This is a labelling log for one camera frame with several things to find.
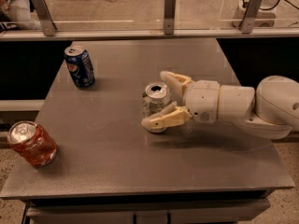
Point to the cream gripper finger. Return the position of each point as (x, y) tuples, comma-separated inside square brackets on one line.
[(170, 116), (177, 83)]

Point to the right metal rail bracket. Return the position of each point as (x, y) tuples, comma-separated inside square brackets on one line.
[(247, 24)]

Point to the white machine base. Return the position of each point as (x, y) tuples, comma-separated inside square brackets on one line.
[(264, 17)]

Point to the person in white pants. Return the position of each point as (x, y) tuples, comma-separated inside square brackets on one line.
[(19, 11)]

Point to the metal rail bracket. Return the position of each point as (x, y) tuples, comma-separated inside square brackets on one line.
[(247, 24), (169, 16), (42, 11)]

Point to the red soda can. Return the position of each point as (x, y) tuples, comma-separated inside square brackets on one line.
[(32, 142)]

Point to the middle metal rail bracket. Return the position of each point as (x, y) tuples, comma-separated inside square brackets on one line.
[(169, 16)]

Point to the metal rail bar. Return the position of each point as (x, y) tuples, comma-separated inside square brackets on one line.
[(32, 35)]

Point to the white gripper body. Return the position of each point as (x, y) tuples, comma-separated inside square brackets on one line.
[(203, 101)]

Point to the blue pepsi can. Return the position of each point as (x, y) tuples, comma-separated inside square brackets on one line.
[(80, 66)]

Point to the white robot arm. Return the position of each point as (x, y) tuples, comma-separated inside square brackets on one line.
[(268, 111)]

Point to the silver green 7up can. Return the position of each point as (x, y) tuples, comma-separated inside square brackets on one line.
[(156, 97)]

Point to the left metal rail bracket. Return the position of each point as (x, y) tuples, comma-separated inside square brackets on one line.
[(42, 11)]

